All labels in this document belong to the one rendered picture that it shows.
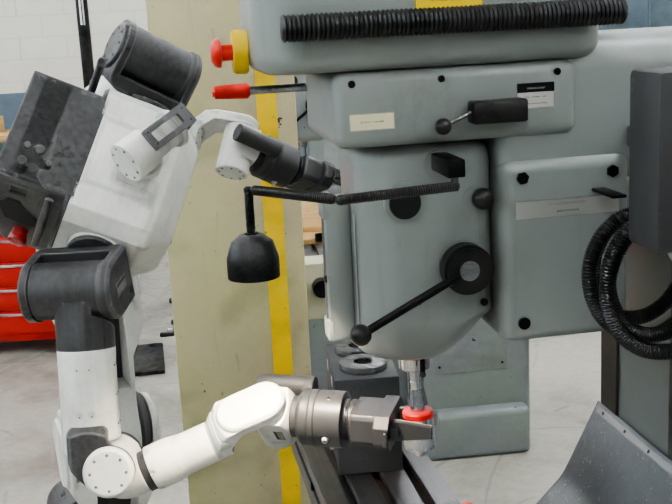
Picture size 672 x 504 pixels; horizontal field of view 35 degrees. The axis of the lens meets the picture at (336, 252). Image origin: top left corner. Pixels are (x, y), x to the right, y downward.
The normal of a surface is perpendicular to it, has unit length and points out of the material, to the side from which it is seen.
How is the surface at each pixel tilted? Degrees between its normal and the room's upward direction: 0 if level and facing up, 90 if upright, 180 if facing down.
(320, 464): 0
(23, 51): 90
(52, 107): 58
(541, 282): 90
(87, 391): 79
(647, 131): 90
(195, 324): 90
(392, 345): 123
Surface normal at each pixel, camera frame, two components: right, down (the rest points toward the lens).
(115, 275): 0.99, -0.05
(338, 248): 0.18, 0.21
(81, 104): 0.37, -0.36
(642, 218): -0.98, 0.09
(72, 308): -0.14, 0.00
